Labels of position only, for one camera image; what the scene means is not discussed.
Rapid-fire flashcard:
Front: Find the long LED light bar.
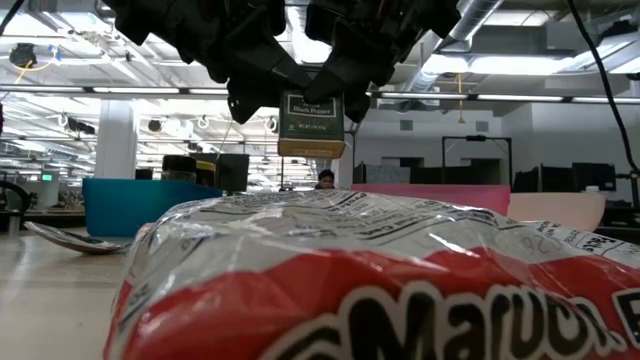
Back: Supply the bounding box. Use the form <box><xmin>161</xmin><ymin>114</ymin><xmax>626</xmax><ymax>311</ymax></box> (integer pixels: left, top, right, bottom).
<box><xmin>0</xmin><ymin>84</ymin><xmax>640</xmax><ymax>105</ymax></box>

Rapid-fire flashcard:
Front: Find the black ceiling device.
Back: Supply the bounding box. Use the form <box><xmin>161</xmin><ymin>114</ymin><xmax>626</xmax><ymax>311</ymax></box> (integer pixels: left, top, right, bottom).
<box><xmin>9</xmin><ymin>43</ymin><xmax>39</xmax><ymax>69</ymax></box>

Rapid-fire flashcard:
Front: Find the person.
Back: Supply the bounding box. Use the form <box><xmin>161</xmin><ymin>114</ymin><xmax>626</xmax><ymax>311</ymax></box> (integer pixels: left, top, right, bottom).
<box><xmin>314</xmin><ymin>168</ymin><xmax>337</xmax><ymax>191</ymax></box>

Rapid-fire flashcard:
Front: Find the white pillar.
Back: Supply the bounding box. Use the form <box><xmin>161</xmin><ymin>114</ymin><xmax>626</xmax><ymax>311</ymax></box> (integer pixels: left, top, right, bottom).
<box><xmin>94</xmin><ymin>99</ymin><xmax>137</xmax><ymax>180</ymax></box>

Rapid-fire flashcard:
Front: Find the black background stand frame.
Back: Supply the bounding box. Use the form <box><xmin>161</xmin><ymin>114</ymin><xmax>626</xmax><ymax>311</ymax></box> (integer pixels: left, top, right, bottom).
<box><xmin>442</xmin><ymin>135</ymin><xmax>514</xmax><ymax>187</ymax></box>
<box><xmin>279</xmin><ymin>130</ymin><xmax>357</xmax><ymax>191</ymax></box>

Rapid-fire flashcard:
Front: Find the silver metal spoon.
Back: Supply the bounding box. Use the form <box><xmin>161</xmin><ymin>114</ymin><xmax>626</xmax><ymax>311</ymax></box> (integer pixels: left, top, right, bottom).
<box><xmin>23</xmin><ymin>221</ymin><xmax>132</xmax><ymax>255</ymax></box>

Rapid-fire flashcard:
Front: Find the red plastic bin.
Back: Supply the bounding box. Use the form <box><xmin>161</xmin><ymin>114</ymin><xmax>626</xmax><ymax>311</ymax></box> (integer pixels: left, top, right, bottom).
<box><xmin>349</xmin><ymin>183</ymin><xmax>511</xmax><ymax>217</ymax></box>

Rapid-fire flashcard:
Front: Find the red white ramen packet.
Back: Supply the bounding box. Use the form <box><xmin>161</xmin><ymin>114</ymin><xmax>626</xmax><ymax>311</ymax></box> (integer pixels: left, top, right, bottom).
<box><xmin>102</xmin><ymin>189</ymin><xmax>640</xmax><ymax>360</ymax></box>

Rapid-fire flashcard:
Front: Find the large black background monitor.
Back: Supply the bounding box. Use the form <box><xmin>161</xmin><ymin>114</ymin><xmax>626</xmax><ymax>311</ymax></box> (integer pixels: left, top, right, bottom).
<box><xmin>197</xmin><ymin>153</ymin><xmax>250</xmax><ymax>194</ymax></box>

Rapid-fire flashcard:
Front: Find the black hanging cable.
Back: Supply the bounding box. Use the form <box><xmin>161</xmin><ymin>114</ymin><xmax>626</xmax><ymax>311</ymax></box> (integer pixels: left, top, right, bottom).
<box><xmin>567</xmin><ymin>0</ymin><xmax>640</xmax><ymax>176</ymax></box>

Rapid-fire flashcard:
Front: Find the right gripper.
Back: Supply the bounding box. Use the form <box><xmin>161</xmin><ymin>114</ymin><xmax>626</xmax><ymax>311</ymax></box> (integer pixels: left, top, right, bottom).
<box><xmin>303</xmin><ymin>0</ymin><xmax>461</xmax><ymax>124</ymax></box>

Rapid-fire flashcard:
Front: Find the black curved hose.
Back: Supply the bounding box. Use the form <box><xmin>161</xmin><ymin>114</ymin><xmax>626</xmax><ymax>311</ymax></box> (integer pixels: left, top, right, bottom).
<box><xmin>0</xmin><ymin>180</ymin><xmax>39</xmax><ymax>216</ymax></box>

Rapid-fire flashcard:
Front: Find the blue plastic bin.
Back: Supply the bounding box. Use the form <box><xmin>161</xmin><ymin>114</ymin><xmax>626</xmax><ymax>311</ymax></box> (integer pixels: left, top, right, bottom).
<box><xmin>82</xmin><ymin>178</ymin><xmax>224</xmax><ymax>237</ymax></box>

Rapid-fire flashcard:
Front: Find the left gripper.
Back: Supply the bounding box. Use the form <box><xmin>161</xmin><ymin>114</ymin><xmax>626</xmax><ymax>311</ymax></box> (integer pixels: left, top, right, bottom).
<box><xmin>114</xmin><ymin>0</ymin><xmax>314</xmax><ymax>125</ymax></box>

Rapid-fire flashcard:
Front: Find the brown yellow-lid spice jar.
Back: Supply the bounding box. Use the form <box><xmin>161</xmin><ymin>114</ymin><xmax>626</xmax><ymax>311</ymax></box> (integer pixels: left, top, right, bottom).
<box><xmin>194</xmin><ymin>159</ymin><xmax>217</xmax><ymax>189</ymax></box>

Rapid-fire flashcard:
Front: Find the ribbed silver air duct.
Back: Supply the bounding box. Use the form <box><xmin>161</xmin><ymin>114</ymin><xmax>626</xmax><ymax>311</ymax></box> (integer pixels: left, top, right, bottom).
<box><xmin>284</xmin><ymin>0</ymin><xmax>346</xmax><ymax>176</ymax></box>

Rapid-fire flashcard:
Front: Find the small cream tin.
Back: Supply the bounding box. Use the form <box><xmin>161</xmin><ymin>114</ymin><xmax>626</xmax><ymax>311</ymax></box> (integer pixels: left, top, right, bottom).
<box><xmin>277</xmin><ymin>89</ymin><xmax>347</xmax><ymax>160</ymax></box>

